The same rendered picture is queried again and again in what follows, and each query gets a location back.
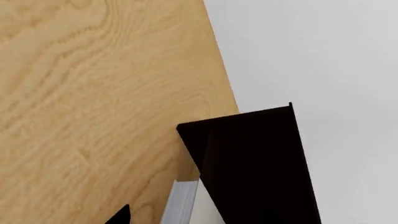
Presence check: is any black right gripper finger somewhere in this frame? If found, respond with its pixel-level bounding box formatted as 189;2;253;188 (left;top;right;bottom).
104;203;131;224

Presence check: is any black metal bookend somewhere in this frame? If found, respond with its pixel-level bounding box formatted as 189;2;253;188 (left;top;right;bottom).
176;101;323;224

